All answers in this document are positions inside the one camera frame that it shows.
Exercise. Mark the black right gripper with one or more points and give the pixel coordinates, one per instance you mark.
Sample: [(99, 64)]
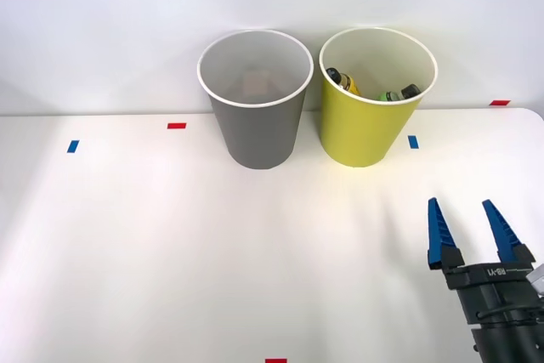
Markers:
[(497, 290)]

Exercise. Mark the yellow label bottle black cap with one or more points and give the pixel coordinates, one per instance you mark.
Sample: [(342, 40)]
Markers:
[(346, 82)]

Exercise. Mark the yellow-green plastic waste bin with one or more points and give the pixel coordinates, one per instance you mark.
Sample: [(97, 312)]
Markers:
[(361, 129)]

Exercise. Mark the grey plastic waste bin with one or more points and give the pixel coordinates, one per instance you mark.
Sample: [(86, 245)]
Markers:
[(259, 133)]

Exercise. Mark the green label bottle black cap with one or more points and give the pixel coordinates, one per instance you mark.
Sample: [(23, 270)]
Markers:
[(397, 94)]

